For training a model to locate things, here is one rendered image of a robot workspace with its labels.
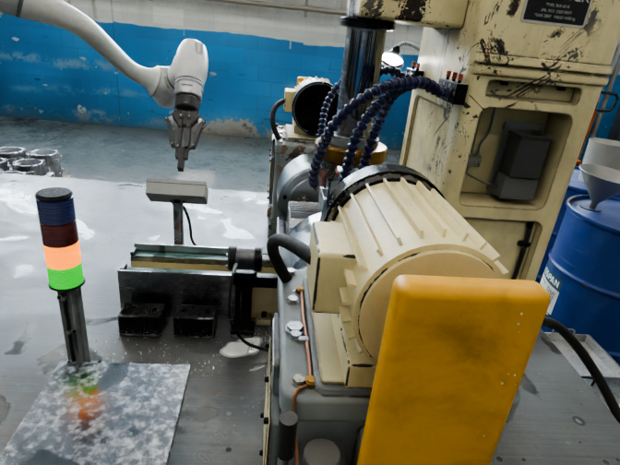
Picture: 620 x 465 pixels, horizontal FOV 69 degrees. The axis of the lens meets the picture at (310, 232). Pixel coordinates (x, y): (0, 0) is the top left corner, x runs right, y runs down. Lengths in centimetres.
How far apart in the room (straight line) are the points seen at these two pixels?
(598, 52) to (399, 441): 87
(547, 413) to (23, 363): 116
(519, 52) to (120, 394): 98
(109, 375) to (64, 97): 659
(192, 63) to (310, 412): 122
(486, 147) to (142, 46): 610
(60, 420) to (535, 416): 94
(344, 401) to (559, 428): 72
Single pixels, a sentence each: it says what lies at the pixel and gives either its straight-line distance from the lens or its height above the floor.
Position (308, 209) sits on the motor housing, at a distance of 115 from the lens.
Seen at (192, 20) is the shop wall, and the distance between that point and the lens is 673.
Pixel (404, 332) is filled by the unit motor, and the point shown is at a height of 131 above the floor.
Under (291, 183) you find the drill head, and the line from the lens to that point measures 132.
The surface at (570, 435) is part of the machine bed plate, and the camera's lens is 118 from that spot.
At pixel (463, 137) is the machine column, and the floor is 135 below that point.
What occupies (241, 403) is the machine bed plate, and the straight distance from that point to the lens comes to 102.
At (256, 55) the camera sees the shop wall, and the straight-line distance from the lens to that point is 664.
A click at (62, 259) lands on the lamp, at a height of 110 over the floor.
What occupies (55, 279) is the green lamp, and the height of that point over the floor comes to 106.
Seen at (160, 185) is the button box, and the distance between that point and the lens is 139.
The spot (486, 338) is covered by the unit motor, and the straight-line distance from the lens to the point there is 41.
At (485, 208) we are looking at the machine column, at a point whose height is 119.
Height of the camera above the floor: 152
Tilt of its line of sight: 24 degrees down
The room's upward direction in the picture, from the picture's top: 6 degrees clockwise
